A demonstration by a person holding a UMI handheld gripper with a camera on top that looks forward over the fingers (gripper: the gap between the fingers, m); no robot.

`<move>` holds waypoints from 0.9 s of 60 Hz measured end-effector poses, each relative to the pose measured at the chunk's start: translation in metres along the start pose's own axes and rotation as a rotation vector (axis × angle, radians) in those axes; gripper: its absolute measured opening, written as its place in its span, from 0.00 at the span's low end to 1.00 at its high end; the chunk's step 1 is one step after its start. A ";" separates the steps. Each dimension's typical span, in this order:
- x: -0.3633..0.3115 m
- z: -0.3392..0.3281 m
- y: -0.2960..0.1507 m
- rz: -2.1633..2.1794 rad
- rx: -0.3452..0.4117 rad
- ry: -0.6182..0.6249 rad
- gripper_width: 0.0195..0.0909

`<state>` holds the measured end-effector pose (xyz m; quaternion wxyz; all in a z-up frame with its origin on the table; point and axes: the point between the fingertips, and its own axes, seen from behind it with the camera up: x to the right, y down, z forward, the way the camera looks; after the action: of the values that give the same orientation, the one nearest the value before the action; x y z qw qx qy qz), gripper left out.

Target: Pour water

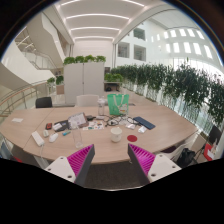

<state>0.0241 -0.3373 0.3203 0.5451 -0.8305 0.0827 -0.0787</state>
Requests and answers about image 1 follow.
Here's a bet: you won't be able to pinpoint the glass railing with wooden handrail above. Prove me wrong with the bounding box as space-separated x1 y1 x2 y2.
0 79 49 118

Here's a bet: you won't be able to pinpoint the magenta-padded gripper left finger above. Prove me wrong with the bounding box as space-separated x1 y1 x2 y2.
44 143 96 188

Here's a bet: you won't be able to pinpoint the wooden planter with plants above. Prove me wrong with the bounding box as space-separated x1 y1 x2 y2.
46 75 65 96

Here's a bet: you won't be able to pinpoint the black chair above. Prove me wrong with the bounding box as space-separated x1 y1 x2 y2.
35 96 53 109

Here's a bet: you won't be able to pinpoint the white cup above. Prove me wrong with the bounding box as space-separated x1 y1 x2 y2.
110 126 124 144

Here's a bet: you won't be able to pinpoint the ceiling light strips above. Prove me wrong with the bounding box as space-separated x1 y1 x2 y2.
59 0 146 41

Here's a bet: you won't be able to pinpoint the flat round red coaster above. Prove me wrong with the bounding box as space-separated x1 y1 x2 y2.
126 134 138 143

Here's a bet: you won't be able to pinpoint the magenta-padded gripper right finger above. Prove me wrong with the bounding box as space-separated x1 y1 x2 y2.
127 143 183 186

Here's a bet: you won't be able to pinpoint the green tote bag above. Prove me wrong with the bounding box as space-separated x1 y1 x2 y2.
106 93 130 117

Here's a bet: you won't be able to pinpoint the white cabinet with plants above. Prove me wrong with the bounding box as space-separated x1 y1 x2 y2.
62 54 107 105

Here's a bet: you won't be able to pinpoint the black backpack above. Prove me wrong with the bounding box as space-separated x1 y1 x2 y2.
175 147 197 169

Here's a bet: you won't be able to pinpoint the clear tumbler with lid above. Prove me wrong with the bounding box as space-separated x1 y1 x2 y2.
97 95 106 117

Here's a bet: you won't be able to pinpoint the white power strip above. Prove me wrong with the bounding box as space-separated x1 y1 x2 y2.
31 130 46 148

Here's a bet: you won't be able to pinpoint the white computer mouse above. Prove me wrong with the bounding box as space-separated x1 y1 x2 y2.
48 132 59 144

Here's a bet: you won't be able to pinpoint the row of green hedge plants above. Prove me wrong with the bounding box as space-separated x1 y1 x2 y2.
109 59 224 128

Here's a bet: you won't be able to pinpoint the white card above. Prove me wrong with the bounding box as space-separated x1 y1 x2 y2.
52 122 63 132

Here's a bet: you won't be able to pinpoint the low green shrub planter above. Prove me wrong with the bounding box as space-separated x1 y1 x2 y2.
104 72 124 93

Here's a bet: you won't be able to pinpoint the colourful sticker sheet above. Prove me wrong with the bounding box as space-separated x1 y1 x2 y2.
82 120 105 132

